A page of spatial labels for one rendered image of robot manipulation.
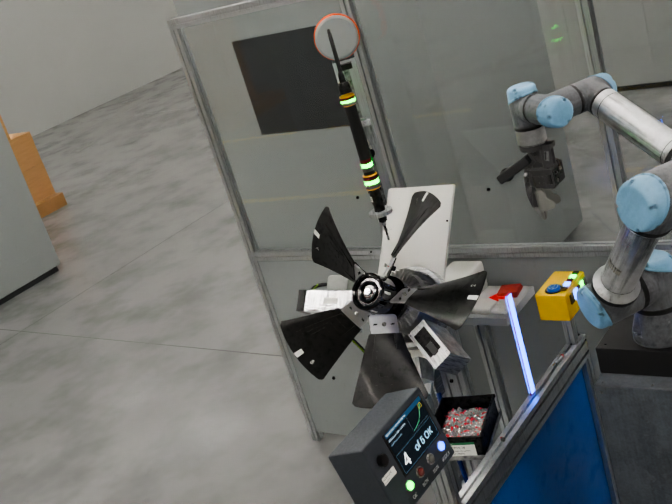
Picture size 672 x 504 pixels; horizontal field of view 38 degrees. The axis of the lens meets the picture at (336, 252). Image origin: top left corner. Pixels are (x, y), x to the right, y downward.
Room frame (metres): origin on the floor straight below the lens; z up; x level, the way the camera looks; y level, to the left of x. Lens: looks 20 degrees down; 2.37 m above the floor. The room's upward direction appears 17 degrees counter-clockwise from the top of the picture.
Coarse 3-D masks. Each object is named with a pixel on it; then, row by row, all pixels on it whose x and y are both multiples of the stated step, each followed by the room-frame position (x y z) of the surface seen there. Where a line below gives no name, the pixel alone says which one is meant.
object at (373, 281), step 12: (360, 276) 2.76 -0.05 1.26; (372, 276) 2.73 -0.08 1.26; (360, 288) 2.74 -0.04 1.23; (372, 288) 2.72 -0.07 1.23; (384, 288) 2.69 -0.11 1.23; (396, 288) 2.77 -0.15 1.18; (360, 300) 2.73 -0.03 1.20; (372, 300) 2.70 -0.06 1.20; (384, 300) 2.68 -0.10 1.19; (372, 312) 2.70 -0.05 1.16; (384, 312) 2.71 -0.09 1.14; (396, 312) 2.73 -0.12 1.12
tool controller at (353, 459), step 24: (384, 408) 1.98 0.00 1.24; (408, 408) 1.95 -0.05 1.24; (360, 432) 1.91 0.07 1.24; (384, 432) 1.87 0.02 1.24; (408, 432) 1.92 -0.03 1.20; (432, 432) 1.96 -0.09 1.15; (336, 456) 1.86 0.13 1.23; (360, 456) 1.82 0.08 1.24; (384, 456) 1.82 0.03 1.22; (360, 480) 1.83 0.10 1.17; (384, 480) 1.81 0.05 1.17; (432, 480) 1.89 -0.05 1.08
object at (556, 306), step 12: (552, 276) 2.75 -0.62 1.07; (564, 276) 2.72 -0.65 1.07; (576, 276) 2.70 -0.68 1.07; (540, 288) 2.69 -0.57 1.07; (540, 300) 2.65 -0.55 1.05; (552, 300) 2.63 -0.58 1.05; (564, 300) 2.60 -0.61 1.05; (576, 300) 2.65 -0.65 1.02; (540, 312) 2.66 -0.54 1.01; (552, 312) 2.63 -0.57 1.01; (564, 312) 2.61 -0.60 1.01; (576, 312) 2.63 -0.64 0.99
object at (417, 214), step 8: (416, 192) 2.92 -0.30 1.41; (424, 192) 2.86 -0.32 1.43; (424, 200) 2.82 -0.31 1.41; (432, 200) 2.77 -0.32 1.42; (416, 208) 2.84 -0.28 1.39; (424, 208) 2.78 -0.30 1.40; (432, 208) 2.74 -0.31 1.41; (408, 216) 2.88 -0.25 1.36; (416, 216) 2.79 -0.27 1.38; (424, 216) 2.74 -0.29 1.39; (408, 224) 2.81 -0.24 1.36; (416, 224) 2.75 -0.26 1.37; (408, 232) 2.77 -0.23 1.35; (400, 240) 2.79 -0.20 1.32; (400, 248) 2.74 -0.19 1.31; (392, 256) 2.78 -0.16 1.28
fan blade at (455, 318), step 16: (480, 272) 2.62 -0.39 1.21; (432, 288) 2.67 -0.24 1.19; (448, 288) 2.62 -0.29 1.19; (464, 288) 2.59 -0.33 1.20; (480, 288) 2.55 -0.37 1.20; (416, 304) 2.61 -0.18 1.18; (432, 304) 2.58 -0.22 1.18; (448, 304) 2.55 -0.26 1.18; (464, 304) 2.52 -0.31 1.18; (448, 320) 2.49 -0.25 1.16; (464, 320) 2.47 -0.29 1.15
